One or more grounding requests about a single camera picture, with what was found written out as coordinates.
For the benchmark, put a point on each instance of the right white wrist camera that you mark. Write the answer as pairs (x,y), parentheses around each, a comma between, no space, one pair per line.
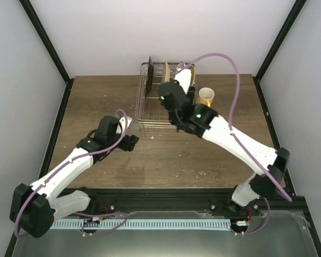
(183,77)

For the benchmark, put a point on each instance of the metal front panel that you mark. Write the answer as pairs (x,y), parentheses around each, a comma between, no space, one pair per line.
(279,233)

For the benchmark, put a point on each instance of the yellow ceramic mug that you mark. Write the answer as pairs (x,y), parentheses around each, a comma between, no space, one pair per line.
(206,96)

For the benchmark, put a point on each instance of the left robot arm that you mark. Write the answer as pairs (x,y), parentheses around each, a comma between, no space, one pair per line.
(37,206)

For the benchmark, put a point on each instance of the wire dish rack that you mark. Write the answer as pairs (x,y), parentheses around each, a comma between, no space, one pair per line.
(150,111)

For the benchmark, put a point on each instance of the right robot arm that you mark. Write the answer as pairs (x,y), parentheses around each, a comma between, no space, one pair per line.
(268,164)

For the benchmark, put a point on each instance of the black rimmed cream plate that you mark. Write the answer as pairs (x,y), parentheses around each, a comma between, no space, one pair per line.
(150,75)

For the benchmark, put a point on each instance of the yellow woven pattern plate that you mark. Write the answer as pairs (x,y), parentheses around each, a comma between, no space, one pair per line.
(193,72)

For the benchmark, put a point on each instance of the white blue striped plate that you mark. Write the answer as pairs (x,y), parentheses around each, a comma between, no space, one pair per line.
(180,65)

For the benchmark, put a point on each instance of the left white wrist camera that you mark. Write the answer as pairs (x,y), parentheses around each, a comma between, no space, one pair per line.
(124,124)

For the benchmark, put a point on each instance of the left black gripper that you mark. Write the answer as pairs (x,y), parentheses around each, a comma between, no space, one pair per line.
(130,143)

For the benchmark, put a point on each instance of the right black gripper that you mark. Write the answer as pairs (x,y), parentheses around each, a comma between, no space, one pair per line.
(191,89)

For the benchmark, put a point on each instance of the black aluminium frame rail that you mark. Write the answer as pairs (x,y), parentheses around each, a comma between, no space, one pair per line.
(213,200)

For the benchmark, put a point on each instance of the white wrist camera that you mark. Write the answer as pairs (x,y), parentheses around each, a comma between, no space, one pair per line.
(183,77)
(124,124)

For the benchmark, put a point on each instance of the light blue slotted cable duct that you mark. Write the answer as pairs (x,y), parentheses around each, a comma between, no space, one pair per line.
(145,224)

